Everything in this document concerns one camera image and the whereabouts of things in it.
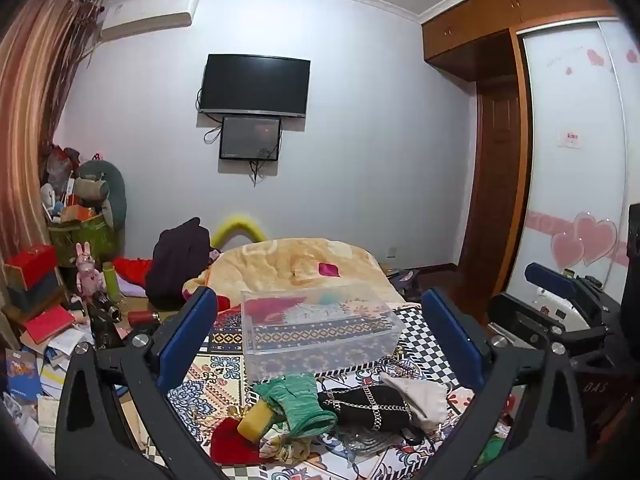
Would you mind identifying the pink bunny plush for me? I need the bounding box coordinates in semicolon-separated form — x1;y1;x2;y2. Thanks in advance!
75;242;106;299

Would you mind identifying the red cushion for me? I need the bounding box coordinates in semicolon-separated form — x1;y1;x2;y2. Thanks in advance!
112;257;152;288

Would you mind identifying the patterned colourful bedsheet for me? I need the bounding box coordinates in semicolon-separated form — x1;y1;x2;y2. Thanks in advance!
168;304;473;479

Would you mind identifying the striped brown curtain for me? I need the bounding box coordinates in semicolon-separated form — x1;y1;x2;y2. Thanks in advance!
1;0;101;262

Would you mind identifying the black chain strap bag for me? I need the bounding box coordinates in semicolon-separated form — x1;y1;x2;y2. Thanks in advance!
318;385;424;436

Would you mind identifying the dark purple jacket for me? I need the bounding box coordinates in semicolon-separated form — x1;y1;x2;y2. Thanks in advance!
144;217;212;311

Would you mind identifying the small wall monitor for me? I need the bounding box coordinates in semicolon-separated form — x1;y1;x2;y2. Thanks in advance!
219;116;281;162

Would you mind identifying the white air conditioner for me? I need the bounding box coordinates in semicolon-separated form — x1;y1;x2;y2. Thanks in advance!
100;0;200;41

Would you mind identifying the green knit cloth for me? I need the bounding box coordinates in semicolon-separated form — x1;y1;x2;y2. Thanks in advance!
253;374;337;439

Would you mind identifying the yellow neck pillow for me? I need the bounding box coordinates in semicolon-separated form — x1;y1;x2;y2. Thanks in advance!
210;214;267;249

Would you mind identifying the red felt cloth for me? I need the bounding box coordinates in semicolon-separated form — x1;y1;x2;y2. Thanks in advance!
209;417;268;466

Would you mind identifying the floral fabric scrunchie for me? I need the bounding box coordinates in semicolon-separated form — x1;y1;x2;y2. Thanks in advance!
258;425;312;465

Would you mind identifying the green thermos bottle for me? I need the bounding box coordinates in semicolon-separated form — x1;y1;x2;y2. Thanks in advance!
102;262;122;304

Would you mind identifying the red gift box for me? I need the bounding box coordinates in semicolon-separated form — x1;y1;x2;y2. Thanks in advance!
4;245;58;290

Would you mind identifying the clear plastic storage box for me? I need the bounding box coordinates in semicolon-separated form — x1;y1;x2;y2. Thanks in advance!
241;282;405;382

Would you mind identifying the white cloth pouch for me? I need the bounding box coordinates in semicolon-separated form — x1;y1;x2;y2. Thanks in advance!
380;373;448;432

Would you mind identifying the green shopping bag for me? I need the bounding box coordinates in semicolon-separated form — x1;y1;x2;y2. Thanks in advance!
48;214;120;268

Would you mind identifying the wooden wardrobe with hearts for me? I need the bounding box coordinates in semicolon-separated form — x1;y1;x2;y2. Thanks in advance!
421;0;639;320

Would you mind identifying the yellow green sponge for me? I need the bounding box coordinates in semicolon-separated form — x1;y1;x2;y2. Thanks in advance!
236;400;276;443

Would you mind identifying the grey shark plush toy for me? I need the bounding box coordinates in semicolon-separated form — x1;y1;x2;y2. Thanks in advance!
74;159;127;232

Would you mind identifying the yellow fleece blanket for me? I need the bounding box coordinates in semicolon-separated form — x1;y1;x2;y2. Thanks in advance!
182;237;405;307

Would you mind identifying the large wall television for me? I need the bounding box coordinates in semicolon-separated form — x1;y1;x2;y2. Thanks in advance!
198;54;310;118

